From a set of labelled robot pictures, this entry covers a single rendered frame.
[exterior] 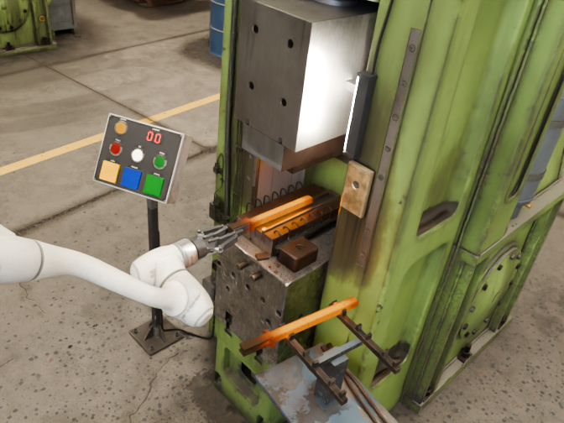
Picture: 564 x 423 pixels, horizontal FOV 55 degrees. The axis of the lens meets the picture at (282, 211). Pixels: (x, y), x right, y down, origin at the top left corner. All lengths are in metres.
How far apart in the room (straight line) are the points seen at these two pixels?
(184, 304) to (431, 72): 0.93
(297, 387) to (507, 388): 1.47
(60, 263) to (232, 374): 1.34
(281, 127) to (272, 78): 0.15
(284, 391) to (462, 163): 0.98
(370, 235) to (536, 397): 1.61
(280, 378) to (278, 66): 1.02
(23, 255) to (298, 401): 0.99
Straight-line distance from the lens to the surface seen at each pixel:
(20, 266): 1.34
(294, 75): 1.64
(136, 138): 2.23
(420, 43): 1.53
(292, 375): 1.94
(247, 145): 1.88
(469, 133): 1.93
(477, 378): 3.09
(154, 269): 1.68
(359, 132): 1.66
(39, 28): 6.71
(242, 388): 2.54
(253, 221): 1.92
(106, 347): 2.92
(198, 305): 1.61
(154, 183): 2.17
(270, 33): 1.69
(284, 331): 1.69
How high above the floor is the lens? 2.16
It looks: 34 degrees down
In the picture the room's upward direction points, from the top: 7 degrees clockwise
